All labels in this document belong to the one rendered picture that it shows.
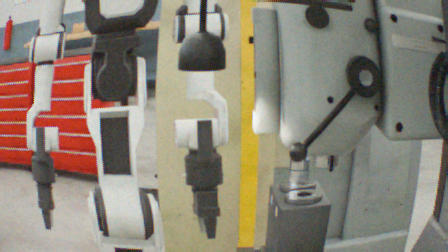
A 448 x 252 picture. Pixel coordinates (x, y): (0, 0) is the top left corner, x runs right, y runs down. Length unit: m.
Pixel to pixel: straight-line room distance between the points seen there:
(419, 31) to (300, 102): 0.31
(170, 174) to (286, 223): 1.46
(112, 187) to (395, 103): 0.90
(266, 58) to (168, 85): 1.78
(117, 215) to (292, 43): 0.82
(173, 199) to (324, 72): 1.97
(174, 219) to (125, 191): 1.27
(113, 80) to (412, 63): 0.95
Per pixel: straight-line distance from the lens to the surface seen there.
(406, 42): 1.33
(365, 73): 1.30
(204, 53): 1.30
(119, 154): 2.05
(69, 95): 6.02
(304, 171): 1.90
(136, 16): 2.00
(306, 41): 1.31
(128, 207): 1.99
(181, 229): 3.27
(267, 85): 1.39
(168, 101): 3.15
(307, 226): 1.80
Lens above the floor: 1.63
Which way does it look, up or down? 11 degrees down
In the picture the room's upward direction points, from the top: straight up
